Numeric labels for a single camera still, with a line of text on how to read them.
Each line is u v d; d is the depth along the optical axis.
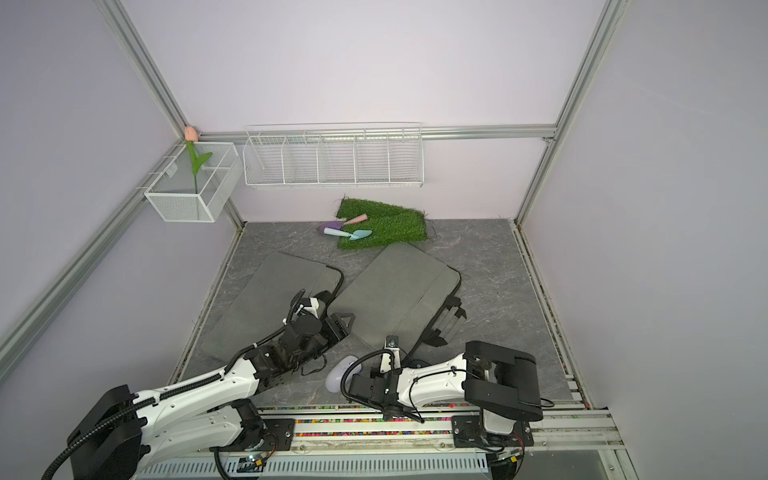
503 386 0.44
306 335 0.61
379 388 0.64
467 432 0.74
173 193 0.79
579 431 0.76
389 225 1.16
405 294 0.96
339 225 1.19
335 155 0.99
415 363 0.83
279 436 0.74
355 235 1.14
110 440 0.40
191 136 0.89
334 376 0.82
